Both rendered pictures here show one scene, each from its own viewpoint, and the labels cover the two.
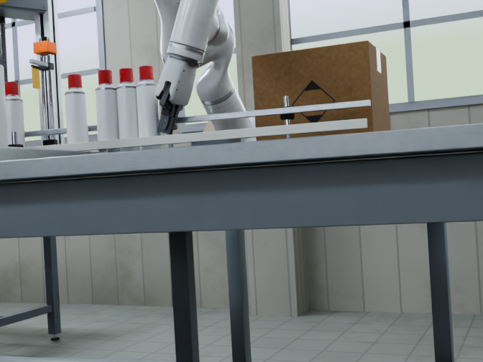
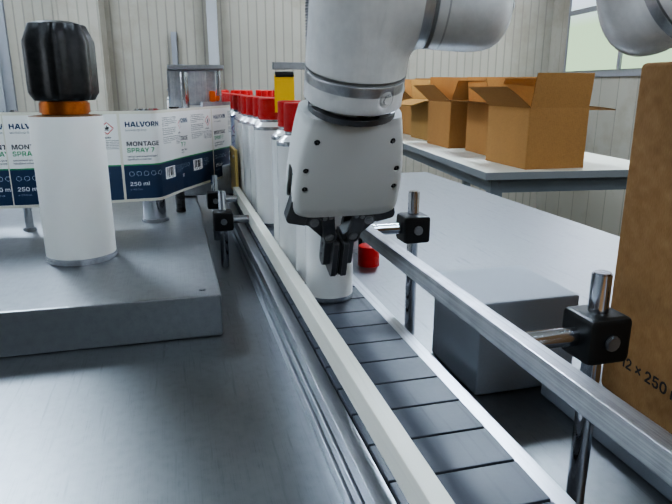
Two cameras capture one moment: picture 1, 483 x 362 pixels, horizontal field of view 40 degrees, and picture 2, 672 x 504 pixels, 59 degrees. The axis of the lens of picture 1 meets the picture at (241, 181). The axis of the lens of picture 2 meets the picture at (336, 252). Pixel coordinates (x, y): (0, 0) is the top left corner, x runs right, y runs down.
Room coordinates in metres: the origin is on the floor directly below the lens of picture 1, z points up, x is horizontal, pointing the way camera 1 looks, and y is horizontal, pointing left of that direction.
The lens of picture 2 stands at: (1.23, -0.32, 1.10)
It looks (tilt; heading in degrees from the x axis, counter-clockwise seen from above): 15 degrees down; 57
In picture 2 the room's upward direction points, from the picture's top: straight up
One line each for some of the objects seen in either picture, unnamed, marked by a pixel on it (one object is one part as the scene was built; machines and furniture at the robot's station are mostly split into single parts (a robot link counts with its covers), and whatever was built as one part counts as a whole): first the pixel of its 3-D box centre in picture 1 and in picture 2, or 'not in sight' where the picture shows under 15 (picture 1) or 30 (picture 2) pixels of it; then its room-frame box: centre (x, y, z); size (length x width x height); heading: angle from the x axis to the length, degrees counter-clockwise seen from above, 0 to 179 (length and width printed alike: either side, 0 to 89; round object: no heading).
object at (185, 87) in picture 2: not in sight; (201, 130); (1.70, 0.94, 1.01); 0.14 x 0.13 x 0.26; 72
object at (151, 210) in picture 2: not in sight; (150, 165); (1.52, 0.70, 0.97); 0.05 x 0.05 x 0.19
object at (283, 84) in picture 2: (35, 77); (284, 92); (1.67, 0.50, 1.09); 0.03 x 0.01 x 0.06; 162
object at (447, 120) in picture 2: not in sight; (461, 111); (3.67, 2.19, 0.97); 0.45 x 0.44 x 0.37; 159
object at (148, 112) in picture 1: (148, 110); (328, 204); (1.56, 0.21, 0.98); 0.05 x 0.05 x 0.20
